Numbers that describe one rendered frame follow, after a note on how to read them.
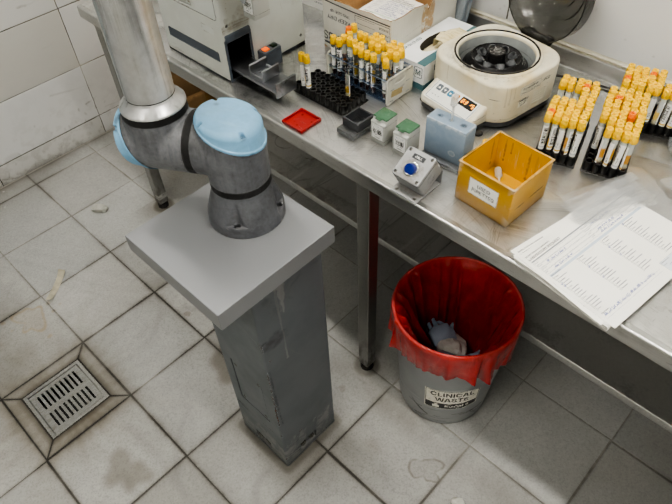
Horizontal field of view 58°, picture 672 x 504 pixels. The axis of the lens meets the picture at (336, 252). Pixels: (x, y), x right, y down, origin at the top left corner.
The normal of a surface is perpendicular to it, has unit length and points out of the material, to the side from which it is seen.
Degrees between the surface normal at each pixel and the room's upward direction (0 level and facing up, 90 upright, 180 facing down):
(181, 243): 1
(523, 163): 90
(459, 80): 90
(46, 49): 90
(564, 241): 1
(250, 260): 1
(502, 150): 90
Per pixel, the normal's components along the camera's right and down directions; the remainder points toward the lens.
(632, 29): -0.69, 0.55
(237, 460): -0.04, -0.66
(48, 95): 0.72, 0.50
